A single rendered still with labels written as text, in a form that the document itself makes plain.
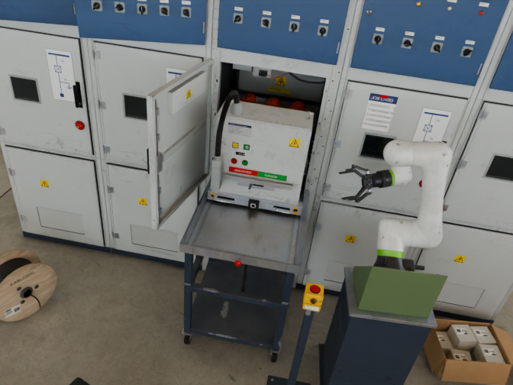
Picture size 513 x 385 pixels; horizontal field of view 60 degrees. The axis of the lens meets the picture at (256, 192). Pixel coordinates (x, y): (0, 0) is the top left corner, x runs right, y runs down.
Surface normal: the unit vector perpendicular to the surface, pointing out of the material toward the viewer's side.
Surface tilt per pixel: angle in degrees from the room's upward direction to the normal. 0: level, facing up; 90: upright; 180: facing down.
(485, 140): 90
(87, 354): 0
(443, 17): 90
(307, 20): 90
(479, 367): 68
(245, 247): 0
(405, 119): 90
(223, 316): 0
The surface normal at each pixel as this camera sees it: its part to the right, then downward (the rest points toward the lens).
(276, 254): 0.10, -0.82
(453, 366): 0.01, 0.23
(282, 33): -0.16, 0.55
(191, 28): 0.13, 0.57
